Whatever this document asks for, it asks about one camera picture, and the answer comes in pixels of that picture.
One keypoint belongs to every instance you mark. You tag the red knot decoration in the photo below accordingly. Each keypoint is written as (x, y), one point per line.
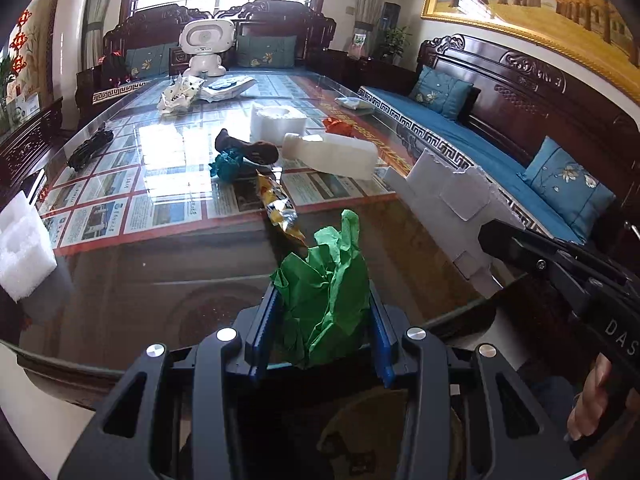
(21, 40)

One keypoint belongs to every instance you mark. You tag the yellow snack wrapper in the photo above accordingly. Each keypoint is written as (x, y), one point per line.
(277, 205)

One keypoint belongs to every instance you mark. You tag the spotted white plastic bag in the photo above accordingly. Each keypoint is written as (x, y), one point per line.
(177, 92)

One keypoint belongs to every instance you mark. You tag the white foam block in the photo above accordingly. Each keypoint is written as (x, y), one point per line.
(25, 250)

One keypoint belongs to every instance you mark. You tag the red printed table poster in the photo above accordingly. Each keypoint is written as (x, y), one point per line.
(165, 195)

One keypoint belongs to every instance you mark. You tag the white wipes packet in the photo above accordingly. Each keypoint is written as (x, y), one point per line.
(352, 102)

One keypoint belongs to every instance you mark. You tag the teal crumpled paper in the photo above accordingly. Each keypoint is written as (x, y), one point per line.
(227, 165)

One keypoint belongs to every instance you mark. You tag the white robot toy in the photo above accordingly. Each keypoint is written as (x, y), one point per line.
(205, 37)

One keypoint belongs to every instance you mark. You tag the person's right hand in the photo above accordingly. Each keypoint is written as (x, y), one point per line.
(592, 390)

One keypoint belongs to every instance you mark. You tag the small teal flower cushion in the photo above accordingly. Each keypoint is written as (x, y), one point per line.
(150, 60)

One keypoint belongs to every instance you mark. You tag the dark wooden corner table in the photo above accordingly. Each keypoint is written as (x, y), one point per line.
(380, 70)

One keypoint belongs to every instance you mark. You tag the potted green plant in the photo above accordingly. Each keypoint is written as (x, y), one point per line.
(395, 42)

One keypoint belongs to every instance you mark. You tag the white standing air conditioner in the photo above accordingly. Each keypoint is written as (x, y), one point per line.
(70, 35)

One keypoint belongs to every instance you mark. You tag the white box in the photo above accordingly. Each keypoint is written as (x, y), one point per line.
(27, 107)

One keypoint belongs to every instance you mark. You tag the white blue plastic package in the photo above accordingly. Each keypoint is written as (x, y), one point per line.
(225, 87)

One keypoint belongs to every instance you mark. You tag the black bundle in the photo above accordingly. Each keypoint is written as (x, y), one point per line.
(90, 149)

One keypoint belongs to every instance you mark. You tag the short carved wooden sofa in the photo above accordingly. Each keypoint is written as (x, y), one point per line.
(280, 15)

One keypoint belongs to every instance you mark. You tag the white plastic bottle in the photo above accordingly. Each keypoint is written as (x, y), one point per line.
(335, 155)

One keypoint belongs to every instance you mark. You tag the wall calligraphy picture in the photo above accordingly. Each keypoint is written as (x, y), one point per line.
(39, 40)

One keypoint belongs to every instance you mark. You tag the orange paper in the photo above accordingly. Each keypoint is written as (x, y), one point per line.
(336, 126)

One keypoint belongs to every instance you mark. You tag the small printed box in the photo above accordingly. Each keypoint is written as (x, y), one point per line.
(359, 45)

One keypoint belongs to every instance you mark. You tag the long carved wooden sofa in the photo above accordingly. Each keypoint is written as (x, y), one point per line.
(525, 75)

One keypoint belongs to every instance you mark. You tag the white foam packaging piece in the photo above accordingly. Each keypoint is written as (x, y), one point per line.
(450, 195)

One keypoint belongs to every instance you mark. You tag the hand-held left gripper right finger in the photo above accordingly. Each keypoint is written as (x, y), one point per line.
(380, 340)

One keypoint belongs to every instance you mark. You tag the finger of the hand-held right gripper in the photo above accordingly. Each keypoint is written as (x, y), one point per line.
(515, 245)

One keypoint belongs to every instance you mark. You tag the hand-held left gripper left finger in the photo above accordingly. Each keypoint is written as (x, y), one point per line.
(262, 327)

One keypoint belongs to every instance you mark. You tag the blue sofa seat mat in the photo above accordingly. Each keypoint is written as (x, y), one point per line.
(450, 130)

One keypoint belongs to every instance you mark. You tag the dark wooden cabinet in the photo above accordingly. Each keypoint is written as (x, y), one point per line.
(25, 145)

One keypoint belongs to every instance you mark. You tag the black bag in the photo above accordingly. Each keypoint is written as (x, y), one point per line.
(116, 67)

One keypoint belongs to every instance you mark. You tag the green paper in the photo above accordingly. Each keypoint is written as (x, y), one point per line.
(320, 300)

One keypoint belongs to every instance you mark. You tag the green plant in vase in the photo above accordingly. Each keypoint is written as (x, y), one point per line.
(6, 80)

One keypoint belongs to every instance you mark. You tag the wide teal flower cushion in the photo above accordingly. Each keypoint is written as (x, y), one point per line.
(265, 52)

